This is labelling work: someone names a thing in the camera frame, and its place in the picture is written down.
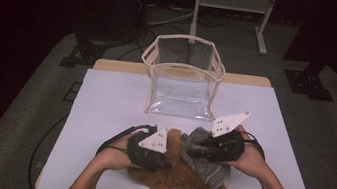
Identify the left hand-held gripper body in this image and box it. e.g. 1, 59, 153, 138
123, 122, 179, 176

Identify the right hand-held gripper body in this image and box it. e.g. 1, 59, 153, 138
206, 106, 252, 167

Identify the grey fuzzy doll garment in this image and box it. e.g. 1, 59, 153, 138
173, 124, 239, 189

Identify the brown teddy bear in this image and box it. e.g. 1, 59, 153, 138
123, 122, 236, 189

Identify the clear plastic bag beige trim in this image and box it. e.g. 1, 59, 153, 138
132, 27, 232, 124

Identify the person's right hand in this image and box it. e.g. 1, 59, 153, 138
221, 123, 275, 183

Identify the person's left hand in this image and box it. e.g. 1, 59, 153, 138
94, 129, 137, 175

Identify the black floor box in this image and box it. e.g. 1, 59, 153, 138
62, 80, 83, 104

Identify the black stand base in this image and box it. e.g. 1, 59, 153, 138
281, 56, 337, 104
58, 29, 108, 73

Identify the white metal stand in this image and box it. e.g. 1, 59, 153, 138
187, 0, 280, 57

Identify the black upright stand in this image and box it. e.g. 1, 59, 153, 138
124, 0, 153, 39

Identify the right hand-held gripper black cable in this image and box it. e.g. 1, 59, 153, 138
236, 130, 305, 189

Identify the hand-held gripper black cable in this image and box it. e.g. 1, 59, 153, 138
236, 130, 305, 189
25, 107, 158, 189

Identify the left hand-held gripper black cable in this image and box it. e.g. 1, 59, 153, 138
25, 107, 158, 189

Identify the black floor cable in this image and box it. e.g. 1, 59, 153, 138
117, 18, 194, 71

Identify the white floor cable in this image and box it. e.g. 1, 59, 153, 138
147, 4, 195, 33

